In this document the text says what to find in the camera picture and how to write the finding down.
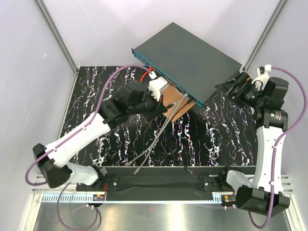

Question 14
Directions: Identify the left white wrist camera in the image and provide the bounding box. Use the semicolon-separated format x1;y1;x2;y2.
148;71;168;101

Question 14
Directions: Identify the brown wooden board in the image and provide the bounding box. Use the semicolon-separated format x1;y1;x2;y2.
162;85;195;123

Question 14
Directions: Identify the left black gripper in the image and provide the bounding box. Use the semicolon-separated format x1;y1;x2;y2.
129;88;168;120

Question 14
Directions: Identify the white slotted cable duct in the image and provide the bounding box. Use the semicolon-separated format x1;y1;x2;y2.
42;192;222;205

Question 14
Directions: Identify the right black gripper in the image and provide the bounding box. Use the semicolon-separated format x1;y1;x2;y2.
214;72;266;109

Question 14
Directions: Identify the dark teal network switch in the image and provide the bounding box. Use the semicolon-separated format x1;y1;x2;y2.
132;23;242;107

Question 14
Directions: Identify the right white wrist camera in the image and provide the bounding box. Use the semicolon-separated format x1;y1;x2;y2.
252;64;271;91

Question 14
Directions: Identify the grey ethernet cable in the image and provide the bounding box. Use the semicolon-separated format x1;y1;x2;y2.
127;115;171;167
133;95;189;175

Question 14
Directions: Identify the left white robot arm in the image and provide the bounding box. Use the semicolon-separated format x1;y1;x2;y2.
33;78;168;191

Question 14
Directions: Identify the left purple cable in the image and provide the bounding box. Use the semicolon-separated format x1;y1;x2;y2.
25;64;154;229

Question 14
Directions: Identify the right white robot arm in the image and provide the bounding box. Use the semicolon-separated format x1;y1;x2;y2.
215;72;290;217

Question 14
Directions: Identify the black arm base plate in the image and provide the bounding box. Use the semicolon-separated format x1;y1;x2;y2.
77;166;250;192

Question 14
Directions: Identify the red ethernet cable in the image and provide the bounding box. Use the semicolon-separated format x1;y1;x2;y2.
141;67;154;82

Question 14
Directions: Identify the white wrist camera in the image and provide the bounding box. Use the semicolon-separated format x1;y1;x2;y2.
252;64;271;91
148;71;168;101

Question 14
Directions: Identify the black marble pattern mat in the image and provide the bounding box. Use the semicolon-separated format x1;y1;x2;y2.
61;66;257;167

